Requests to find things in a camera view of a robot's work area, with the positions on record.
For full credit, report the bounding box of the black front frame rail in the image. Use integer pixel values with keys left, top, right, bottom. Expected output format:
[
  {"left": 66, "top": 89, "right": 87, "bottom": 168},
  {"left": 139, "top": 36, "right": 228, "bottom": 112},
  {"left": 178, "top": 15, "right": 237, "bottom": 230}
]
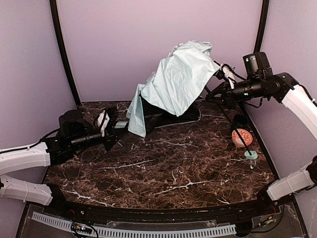
[{"left": 61, "top": 200, "right": 280, "bottom": 224}]

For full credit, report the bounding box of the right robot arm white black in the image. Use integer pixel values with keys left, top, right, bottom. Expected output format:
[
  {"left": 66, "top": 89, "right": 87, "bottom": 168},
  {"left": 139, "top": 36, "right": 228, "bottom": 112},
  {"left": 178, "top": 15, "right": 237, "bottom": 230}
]
[{"left": 220, "top": 72, "right": 317, "bottom": 203}]

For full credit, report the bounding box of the left black corner post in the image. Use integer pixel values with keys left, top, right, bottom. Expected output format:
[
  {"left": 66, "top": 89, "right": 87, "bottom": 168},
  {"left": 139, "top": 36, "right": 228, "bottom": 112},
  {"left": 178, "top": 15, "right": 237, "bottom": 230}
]
[{"left": 49, "top": 0, "right": 81, "bottom": 107}]

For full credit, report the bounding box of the right black corner post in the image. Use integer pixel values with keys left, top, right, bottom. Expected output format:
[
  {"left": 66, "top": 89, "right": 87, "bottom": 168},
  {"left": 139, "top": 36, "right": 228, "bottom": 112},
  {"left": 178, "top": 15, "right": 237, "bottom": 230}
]
[{"left": 253, "top": 0, "right": 270, "bottom": 53}]

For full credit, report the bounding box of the grey slotted cable duct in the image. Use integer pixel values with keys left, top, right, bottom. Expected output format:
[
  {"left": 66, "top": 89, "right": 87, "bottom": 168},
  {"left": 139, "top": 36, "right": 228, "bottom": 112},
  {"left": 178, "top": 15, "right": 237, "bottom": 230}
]
[{"left": 31, "top": 212, "right": 237, "bottom": 238}]

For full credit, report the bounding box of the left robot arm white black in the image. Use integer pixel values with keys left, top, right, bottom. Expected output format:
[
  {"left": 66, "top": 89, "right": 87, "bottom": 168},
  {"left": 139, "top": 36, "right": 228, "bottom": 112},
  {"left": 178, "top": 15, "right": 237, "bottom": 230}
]
[{"left": 0, "top": 108, "right": 128, "bottom": 208}]

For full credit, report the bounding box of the red white patterned bowl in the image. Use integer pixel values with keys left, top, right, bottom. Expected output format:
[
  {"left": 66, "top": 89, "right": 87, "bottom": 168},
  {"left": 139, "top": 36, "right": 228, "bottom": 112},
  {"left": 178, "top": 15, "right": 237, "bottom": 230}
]
[{"left": 231, "top": 128, "right": 253, "bottom": 148}]

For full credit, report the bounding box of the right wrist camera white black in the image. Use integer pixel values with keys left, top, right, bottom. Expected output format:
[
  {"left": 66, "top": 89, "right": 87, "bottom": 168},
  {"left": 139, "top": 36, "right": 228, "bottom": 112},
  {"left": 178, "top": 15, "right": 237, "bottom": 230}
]
[{"left": 215, "top": 64, "right": 236, "bottom": 89}]

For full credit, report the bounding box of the dark green cup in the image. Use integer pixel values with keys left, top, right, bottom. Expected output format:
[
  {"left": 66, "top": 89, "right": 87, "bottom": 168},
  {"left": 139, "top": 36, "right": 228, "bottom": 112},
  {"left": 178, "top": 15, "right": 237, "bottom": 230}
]
[{"left": 232, "top": 114, "right": 249, "bottom": 129}]

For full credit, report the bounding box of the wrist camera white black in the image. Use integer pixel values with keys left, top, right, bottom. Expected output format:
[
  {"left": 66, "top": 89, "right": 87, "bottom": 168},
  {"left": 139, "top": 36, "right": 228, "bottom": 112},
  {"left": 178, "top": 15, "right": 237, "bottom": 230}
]
[
  {"left": 215, "top": 64, "right": 236, "bottom": 89},
  {"left": 97, "top": 108, "right": 119, "bottom": 132}
]

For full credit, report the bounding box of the mint green folding umbrella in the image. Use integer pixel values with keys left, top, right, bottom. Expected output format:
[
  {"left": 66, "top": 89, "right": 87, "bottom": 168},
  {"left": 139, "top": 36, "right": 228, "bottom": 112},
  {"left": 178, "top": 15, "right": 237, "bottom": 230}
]
[{"left": 126, "top": 41, "right": 221, "bottom": 137}]

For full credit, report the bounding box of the black corner post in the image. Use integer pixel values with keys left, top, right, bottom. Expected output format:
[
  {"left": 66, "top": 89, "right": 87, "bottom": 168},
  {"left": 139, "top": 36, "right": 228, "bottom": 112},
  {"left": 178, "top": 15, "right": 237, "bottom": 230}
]
[
  {"left": 49, "top": 0, "right": 81, "bottom": 107},
  {"left": 253, "top": 0, "right": 270, "bottom": 53}
]

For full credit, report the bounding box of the small green circuit board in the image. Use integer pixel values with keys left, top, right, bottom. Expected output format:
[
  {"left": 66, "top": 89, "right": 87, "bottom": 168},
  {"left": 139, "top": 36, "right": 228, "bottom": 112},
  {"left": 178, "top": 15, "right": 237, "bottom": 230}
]
[{"left": 70, "top": 223, "right": 93, "bottom": 235}]

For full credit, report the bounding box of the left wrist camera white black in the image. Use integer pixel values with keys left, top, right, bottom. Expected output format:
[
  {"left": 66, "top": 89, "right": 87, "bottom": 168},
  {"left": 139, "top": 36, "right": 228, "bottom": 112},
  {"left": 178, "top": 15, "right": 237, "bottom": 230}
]
[{"left": 97, "top": 108, "right": 119, "bottom": 132}]

